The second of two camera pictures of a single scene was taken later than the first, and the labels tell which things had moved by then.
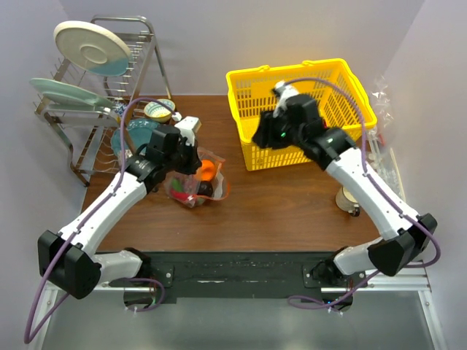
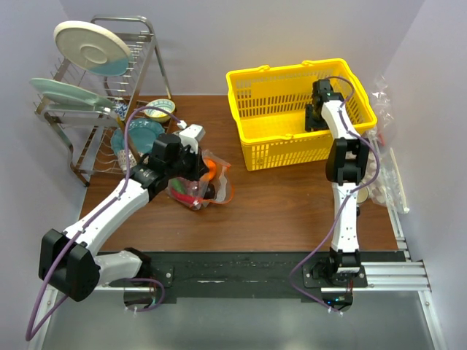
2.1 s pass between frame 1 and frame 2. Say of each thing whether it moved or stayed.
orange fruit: stayed
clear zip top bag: moved
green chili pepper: stayed
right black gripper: moved
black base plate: stayed
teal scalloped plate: stayed
